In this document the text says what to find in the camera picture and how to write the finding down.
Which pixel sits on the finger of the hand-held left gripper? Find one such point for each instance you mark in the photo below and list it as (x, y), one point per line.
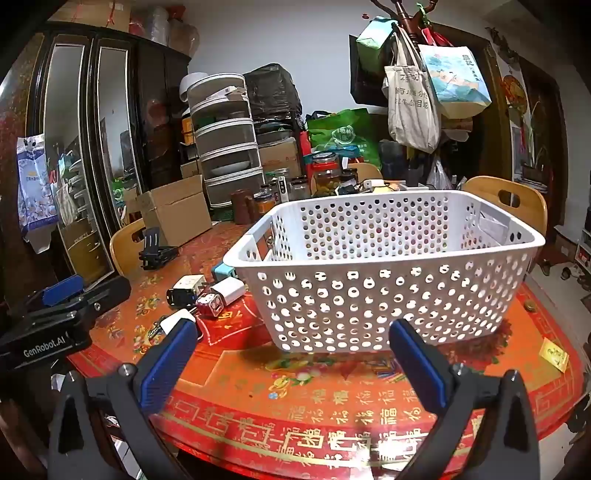
(108, 293)
(64, 288)

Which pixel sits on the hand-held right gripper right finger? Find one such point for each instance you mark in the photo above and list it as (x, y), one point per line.
(415, 364)

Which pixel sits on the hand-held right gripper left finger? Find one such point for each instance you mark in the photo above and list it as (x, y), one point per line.
(168, 364)

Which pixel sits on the black toy car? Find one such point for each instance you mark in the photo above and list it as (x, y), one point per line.
(178, 297)

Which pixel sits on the cream wall charger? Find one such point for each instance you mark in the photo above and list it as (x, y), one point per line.
(191, 282)

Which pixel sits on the white USB charger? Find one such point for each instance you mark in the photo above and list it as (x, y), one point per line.
(228, 291)

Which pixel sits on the teal USB charger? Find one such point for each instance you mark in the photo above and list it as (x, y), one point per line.
(223, 272)

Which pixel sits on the white perforated plastic basket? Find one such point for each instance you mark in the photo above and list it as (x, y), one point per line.
(369, 267)

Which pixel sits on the key bunch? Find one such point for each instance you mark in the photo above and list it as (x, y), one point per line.
(154, 328)

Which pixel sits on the white power adapter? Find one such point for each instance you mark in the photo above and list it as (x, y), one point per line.
(173, 318)

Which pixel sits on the black folding phone stand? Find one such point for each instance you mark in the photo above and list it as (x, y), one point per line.
(154, 254)

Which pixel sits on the blue and white plastic bag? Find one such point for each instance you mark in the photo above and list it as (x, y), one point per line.
(34, 194)

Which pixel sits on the open cardboard box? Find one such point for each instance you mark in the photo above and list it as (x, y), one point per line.
(175, 217)

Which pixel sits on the coin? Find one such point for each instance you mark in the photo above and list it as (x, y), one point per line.
(531, 305)

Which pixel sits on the yellow paper slip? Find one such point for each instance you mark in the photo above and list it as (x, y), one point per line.
(554, 354)

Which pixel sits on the brown jar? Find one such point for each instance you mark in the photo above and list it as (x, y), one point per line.
(242, 205)

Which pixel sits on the orange filled jar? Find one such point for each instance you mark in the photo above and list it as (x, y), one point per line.
(265, 204)

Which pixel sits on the dark mirrored wardrobe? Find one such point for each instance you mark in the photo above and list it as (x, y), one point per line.
(152, 115)

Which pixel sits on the white plastic drawer tower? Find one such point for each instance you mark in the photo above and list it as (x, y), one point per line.
(226, 147)

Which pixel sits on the glass jar with red lid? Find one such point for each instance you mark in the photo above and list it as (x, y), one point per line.
(325, 177)

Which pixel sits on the closed cardboard box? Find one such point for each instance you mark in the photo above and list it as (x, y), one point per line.
(279, 159)

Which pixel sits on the green shopping bag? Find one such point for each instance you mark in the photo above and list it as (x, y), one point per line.
(346, 134)

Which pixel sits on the beige canvas tote bag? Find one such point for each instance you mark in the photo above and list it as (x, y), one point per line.
(411, 110)

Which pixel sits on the potted plant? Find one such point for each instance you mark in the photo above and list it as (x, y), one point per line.
(535, 138)

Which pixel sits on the black plastic wrapped bundle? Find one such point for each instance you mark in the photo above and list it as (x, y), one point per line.
(272, 90)

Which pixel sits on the cardboard box on wardrobe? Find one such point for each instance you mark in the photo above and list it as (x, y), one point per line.
(92, 14)

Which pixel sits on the dark wooden door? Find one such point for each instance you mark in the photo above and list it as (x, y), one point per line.
(549, 115)

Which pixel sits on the printed tote bag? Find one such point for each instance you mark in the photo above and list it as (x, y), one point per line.
(455, 78)

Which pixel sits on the green paper bag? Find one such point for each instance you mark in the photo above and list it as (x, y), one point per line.
(371, 39)

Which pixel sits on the wooden coat rack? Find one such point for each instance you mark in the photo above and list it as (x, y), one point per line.
(406, 18)

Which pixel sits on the red round wall ornament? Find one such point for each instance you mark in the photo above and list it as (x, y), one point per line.
(512, 87)

